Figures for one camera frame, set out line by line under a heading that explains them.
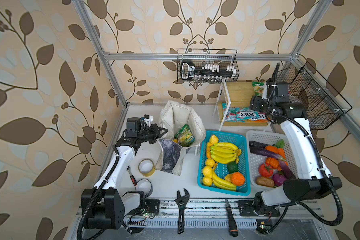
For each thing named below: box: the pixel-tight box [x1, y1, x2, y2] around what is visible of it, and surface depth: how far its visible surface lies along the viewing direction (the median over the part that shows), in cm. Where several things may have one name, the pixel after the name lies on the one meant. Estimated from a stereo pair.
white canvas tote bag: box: [155, 100, 206, 176], surface depth 87 cm
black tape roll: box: [135, 178, 154, 198], surface depth 82 cm
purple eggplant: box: [249, 147, 287, 162], surface depth 87 cm
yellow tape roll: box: [138, 158, 156, 177], surface depth 88 cm
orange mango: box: [206, 142, 214, 159], surface depth 93 cm
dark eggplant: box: [249, 141, 270, 152], surface depth 95 cm
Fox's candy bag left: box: [221, 103, 254, 123], surface depth 89 cm
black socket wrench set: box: [180, 59, 236, 81], surface depth 85 cm
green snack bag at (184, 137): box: [174, 124, 196, 147], surface depth 93 cm
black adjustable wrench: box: [174, 188, 190, 235], surface depth 75 cm
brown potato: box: [255, 176, 275, 188], surface depth 80 cm
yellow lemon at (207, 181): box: [202, 176, 213, 187], surface depth 80 cm
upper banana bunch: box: [210, 142, 242, 164], surface depth 91 cm
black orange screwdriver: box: [225, 199, 239, 237], surface depth 70 cm
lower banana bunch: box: [211, 169, 237, 191], surface depth 79 cm
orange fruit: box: [231, 172, 245, 186], surface depth 76 cm
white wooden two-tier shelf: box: [212, 79, 272, 132], surface depth 84 cm
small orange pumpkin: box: [265, 157, 280, 169], surface depth 84 cm
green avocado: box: [227, 161, 239, 174], surface depth 84 cm
